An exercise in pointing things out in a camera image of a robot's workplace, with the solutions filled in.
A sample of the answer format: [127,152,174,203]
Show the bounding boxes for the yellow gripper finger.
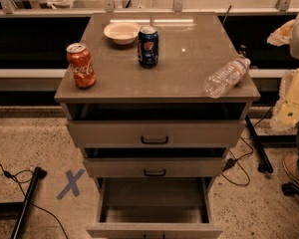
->
[277,69,299,126]
[267,20,295,47]

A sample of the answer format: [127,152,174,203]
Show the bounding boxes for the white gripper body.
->
[270,68,299,131]

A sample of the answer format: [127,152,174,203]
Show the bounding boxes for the clear plastic water bottle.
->
[203,58,250,99]

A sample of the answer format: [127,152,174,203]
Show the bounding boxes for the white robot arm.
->
[267,14,299,130]

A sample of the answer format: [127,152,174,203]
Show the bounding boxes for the grey drawer cabinet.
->
[54,11,261,239]

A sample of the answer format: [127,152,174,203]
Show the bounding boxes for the middle grey drawer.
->
[84,147,225,177]

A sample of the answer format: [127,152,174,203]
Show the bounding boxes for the grey drawer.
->
[84,147,225,177]
[87,177,222,239]
[63,103,246,148]

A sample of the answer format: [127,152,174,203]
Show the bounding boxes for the bottom grey drawer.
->
[87,177,222,239]

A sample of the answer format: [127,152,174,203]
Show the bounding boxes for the top grey drawer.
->
[63,103,246,148]

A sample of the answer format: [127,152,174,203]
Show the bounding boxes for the brown shoe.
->
[283,155,299,184]

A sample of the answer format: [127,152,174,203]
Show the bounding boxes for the black stand leg right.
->
[245,116,273,173]

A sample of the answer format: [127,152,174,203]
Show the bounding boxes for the black stand leg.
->
[245,116,273,173]
[10,166,47,239]

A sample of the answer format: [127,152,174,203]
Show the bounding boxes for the black chair wheel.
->
[281,182,299,196]

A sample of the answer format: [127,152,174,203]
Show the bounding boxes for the blue pepsi can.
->
[138,26,158,67]

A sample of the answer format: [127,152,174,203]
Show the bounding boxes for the white bowl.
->
[104,22,141,45]

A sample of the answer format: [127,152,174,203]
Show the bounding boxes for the red cola can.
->
[67,43,96,89]

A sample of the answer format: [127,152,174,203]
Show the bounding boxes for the blue tape cross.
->
[57,168,85,200]

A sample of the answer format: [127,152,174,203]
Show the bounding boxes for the black stand leg left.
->
[10,166,47,239]

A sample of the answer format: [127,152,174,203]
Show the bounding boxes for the black floor cable right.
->
[220,107,275,187]

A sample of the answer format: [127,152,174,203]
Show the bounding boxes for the black floor cable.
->
[0,152,70,239]
[220,107,275,187]

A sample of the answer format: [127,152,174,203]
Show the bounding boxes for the black floor cable left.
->
[0,152,70,239]

